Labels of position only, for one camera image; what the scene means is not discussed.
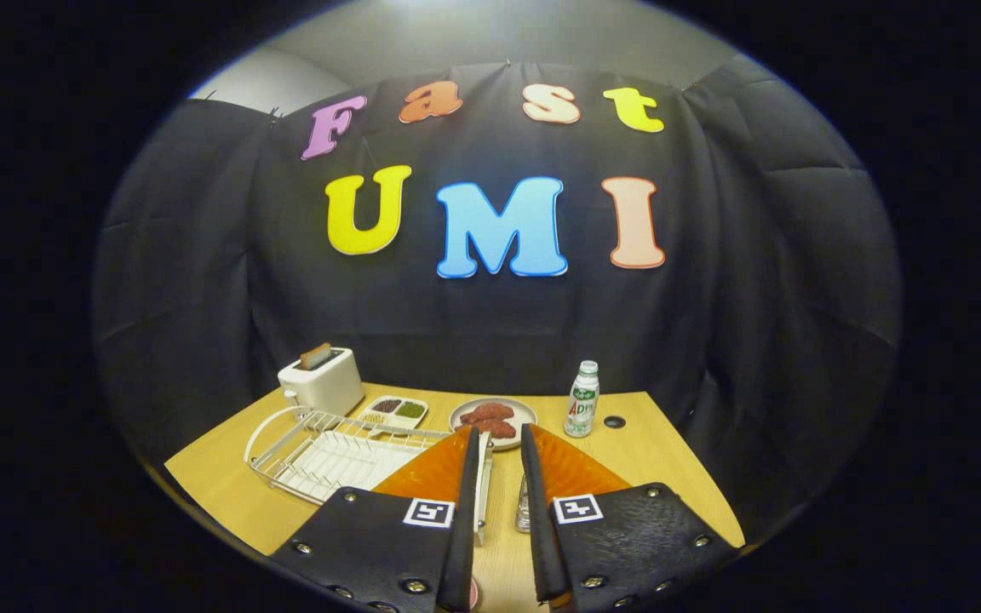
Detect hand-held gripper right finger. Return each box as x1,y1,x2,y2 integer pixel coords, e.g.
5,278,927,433
520,423,740,613

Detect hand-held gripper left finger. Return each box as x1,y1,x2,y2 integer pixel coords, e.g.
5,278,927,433
269,426,481,613

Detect metal wire basket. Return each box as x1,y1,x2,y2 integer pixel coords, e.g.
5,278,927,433
514,473,534,534

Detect white wire dish rack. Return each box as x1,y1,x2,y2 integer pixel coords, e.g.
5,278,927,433
244,406,493,546

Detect beige plate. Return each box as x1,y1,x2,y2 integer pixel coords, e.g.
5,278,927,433
449,398,538,450

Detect white divided condiment dish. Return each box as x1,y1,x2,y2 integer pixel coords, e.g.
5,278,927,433
357,395,429,433

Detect white green-label drink bottle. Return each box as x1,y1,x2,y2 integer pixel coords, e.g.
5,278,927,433
564,360,600,438

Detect white toaster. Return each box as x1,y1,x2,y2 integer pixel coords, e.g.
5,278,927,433
278,347,365,418

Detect black backdrop cloth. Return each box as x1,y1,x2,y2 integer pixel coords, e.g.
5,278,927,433
90,60,900,546

